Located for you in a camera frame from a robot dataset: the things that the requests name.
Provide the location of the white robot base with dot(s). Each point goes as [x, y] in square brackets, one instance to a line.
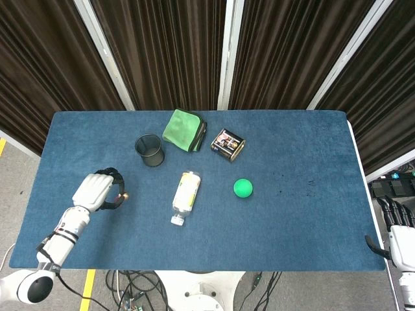
[201, 291]

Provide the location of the green foam ball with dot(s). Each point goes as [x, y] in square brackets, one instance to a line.
[243, 188]

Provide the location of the blue table mat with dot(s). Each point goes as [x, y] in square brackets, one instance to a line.
[275, 226]

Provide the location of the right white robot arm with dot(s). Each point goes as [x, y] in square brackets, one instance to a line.
[408, 290]

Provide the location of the yellow floor tape strip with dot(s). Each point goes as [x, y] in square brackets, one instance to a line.
[87, 288]

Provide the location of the dark brown curtain panel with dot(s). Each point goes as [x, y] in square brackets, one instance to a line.
[386, 97]
[48, 64]
[285, 48]
[168, 48]

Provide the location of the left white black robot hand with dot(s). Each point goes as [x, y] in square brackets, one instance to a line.
[92, 191]

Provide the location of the folded green microfibre cloth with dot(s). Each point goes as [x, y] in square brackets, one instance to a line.
[181, 129]

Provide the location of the black equipment box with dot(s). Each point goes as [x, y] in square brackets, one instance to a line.
[394, 186]

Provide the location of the white partition post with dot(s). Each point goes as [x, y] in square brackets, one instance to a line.
[350, 55]
[228, 55]
[105, 55]

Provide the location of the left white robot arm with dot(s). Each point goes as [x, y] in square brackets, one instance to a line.
[61, 243]

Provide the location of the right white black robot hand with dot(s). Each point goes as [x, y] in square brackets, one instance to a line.
[402, 246]

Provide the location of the black mesh pen cup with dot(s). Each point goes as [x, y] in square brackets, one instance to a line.
[149, 152]

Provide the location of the black gold printed tin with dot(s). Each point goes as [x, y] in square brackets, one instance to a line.
[227, 144]

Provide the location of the clear plastic bottle white cap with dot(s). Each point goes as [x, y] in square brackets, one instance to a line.
[186, 194]

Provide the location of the white table frame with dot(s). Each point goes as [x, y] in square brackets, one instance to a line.
[366, 168]

